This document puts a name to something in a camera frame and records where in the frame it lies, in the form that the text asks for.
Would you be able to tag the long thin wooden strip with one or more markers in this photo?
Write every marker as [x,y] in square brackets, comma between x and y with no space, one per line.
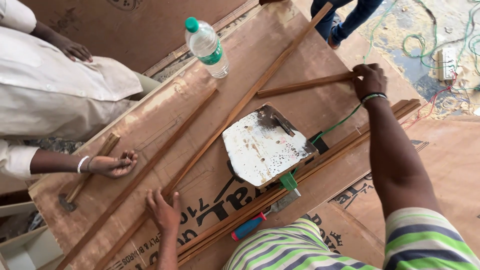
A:
[240,107]

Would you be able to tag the white wooden box frames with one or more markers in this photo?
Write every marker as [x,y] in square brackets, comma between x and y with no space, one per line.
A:
[26,243]

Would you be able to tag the person's right hand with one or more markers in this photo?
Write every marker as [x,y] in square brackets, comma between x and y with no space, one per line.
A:
[371,82]

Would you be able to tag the person's left hand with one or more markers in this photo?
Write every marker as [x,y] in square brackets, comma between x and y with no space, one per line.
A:
[165,215]

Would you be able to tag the long wide wooden strip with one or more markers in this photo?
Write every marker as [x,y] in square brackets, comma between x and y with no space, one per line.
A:
[150,170]

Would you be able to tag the large printed plywood sheet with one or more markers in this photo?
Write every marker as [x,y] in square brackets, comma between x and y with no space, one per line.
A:
[292,48]

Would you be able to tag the short wooden strip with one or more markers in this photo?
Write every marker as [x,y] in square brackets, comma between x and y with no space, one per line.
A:
[303,85]

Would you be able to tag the bundle of wooden strips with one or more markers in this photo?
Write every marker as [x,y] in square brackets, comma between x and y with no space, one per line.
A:
[337,146]

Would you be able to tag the beaded wristband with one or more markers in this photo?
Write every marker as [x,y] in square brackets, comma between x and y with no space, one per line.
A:
[374,97]

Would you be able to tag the person's striped shirt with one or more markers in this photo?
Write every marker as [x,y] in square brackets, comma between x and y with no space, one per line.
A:
[420,243]

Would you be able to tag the plywood sheet with black lettering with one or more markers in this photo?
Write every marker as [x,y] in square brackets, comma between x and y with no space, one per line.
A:
[431,161]

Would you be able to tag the clear plastic water bottle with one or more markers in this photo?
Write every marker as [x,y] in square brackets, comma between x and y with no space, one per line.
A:
[207,48]

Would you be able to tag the green plastic plug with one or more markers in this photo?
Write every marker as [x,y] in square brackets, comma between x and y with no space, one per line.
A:
[288,181]

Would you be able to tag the white electric socket board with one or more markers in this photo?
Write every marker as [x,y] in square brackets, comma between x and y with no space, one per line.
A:
[447,63]

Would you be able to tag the white-topped inverted saw board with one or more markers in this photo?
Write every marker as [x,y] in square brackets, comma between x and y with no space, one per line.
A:
[262,148]

